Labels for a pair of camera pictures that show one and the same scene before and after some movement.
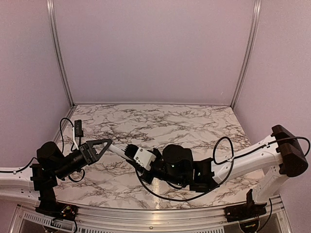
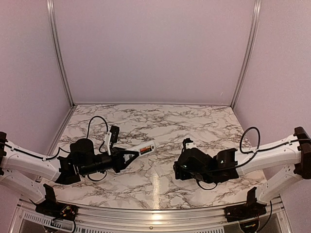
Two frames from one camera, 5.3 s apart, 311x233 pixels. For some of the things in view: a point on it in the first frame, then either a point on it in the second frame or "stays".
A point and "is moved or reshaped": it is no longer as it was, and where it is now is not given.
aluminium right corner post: x=253 y=40 stays
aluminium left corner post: x=50 y=5 stays
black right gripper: x=147 y=178 to x=181 y=173
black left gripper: x=83 y=148 to x=119 y=162
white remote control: x=116 y=150 is moved or reshaped
